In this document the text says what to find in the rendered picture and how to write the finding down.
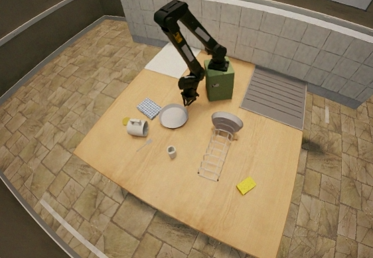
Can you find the white rectangular mat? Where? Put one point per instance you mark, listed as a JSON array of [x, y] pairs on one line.
[[169, 62]]

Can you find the white tiled wall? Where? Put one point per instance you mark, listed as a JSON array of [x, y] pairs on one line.
[[336, 62]]

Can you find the white round plate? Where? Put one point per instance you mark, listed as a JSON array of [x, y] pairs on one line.
[[173, 115]]

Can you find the yellow sponge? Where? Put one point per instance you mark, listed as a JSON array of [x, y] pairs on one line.
[[246, 185]]

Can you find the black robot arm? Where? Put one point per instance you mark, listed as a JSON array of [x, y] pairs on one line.
[[166, 17]]

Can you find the grey ribbed sink drainboard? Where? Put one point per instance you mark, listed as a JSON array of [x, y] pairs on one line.
[[276, 96]]

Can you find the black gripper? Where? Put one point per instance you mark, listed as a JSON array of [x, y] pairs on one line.
[[190, 96]]

